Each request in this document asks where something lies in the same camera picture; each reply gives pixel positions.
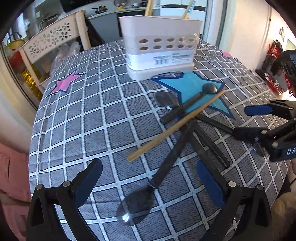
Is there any black spoon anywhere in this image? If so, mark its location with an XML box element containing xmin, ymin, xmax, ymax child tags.
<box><xmin>161</xmin><ymin>83</ymin><xmax>218</xmax><ymax>125</ymax></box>
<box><xmin>116</xmin><ymin>120</ymin><xmax>195</xmax><ymax>226</ymax></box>
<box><xmin>155</xmin><ymin>91</ymin><xmax>180</xmax><ymax>110</ymax></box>

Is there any black chopstick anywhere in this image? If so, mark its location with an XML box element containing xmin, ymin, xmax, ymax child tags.
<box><xmin>197</xmin><ymin>114</ymin><xmax>233</xmax><ymax>134</ymax></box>
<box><xmin>194</xmin><ymin>124</ymin><xmax>231</xmax><ymax>168</ymax></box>

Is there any person's right hand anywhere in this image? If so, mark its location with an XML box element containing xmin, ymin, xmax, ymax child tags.
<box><xmin>270</xmin><ymin>159</ymin><xmax>296</xmax><ymax>241</ymax></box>

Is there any pink plastic stool stack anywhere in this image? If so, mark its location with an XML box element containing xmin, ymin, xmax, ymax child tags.
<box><xmin>1</xmin><ymin>144</ymin><xmax>31</xmax><ymax>240</ymax></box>

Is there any checkered grey tablecloth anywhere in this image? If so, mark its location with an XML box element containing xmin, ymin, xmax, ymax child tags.
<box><xmin>29</xmin><ymin>40</ymin><xmax>290</xmax><ymax>240</ymax></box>

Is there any white utensil holder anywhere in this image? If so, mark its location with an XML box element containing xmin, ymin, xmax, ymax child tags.
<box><xmin>119</xmin><ymin>16</ymin><xmax>203</xmax><ymax>81</ymax></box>

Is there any cream plastic storage cart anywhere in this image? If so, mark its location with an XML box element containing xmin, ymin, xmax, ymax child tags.
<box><xmin>19</xmin><ymin>10</ymin><xmax>91</xmax><ymax>93</ymax></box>

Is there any white plastic bag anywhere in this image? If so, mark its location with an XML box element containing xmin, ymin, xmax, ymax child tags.
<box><xmin>50</xmin><ymin>41</ymin><xmax>80</xmax><ymax>75</ymax></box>

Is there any black wok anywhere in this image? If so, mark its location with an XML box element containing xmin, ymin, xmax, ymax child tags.
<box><xmin>91</xmin><ymin>6</ymin><xmax>107</xmax><ymax>15</ymax></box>

